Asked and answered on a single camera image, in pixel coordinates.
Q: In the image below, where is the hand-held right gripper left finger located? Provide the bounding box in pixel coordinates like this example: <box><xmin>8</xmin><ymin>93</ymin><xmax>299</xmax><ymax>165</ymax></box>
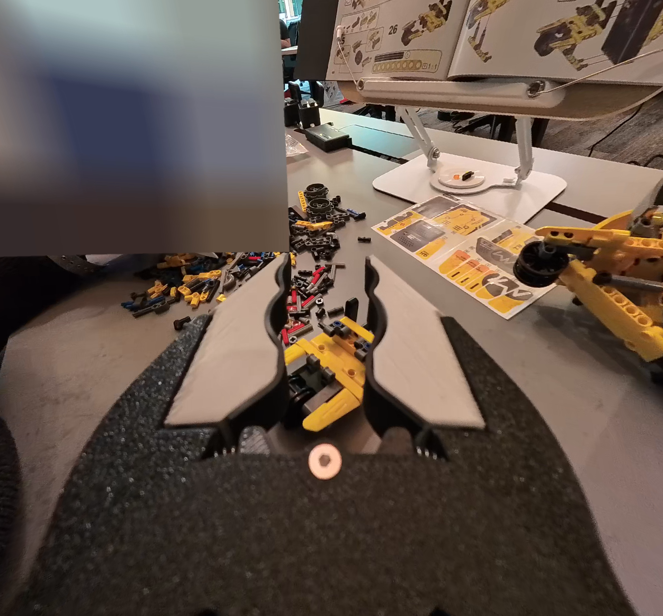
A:
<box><xmin>164</xmin><ymin>252</ymin><xmax>292</xmax><ymax>440</ymax></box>

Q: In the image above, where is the yellow and grey sticker sheet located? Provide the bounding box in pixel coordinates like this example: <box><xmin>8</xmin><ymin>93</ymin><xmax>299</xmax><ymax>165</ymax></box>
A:
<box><xmin>372</xmin><ymin>195</ymin><xmax>557</xmax><ymax>320</ymax></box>

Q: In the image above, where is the pile of small building pieces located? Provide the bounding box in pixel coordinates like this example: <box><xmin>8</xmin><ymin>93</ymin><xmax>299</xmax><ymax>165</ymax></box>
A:
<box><xmin>122</xmin><ymin>183</ymin><xmax>374</xmax><ymax>347</ymax></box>

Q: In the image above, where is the open instruction booklet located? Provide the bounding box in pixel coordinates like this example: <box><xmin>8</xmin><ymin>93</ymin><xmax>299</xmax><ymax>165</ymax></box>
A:
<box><xmin>327</xmin><ymin>0</ymin><xmax>663</xmax><ymax>83</ymax></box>

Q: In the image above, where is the white book stand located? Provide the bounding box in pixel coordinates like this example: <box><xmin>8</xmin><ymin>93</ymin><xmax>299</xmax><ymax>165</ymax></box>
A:
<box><xmin>334</xmin><ymin>25</ymin><xmax>663</xmax><ymax>224</ymax></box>

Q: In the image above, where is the large yellow toy model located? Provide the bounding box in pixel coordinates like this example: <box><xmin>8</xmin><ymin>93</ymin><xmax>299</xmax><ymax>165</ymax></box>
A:
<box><xmin>515</xmin><ymin>204</ymin><xmax>663</xmax><ymax>383</ymax></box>

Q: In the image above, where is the small yellow wheeled toy assembly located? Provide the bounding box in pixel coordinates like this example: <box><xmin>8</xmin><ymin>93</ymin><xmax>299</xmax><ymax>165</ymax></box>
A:
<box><xmin>284</xmin><ymin>297</ymin><xmax>375</xmax><ymax>431</ymax></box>

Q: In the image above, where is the black divider board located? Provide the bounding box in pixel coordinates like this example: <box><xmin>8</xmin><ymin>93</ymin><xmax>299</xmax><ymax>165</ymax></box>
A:
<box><xmin>294</xmin><ymin>0</ymin><xmax>355</xmax><ymax>80</ymax></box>

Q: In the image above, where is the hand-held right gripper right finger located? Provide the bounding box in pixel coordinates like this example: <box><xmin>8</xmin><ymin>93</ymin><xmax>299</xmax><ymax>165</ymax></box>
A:
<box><xmin>364</xmin><ymin>256</ymin><xmax>487</xmax><ymax>439</ymax></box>

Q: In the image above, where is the brown desk cable flap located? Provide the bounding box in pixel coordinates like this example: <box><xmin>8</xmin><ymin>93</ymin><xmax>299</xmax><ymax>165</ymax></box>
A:
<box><xmin>339</xmin><ymin>121</ymin><xmax>415</xmax><ymax>163</ymax></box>

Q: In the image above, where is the flat black device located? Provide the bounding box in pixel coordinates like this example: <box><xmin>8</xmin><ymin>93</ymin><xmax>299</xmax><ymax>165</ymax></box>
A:
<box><xmin>305</xmin><ymin>126</ymin><xmax>353</xmax><ymax>153</ymax></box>

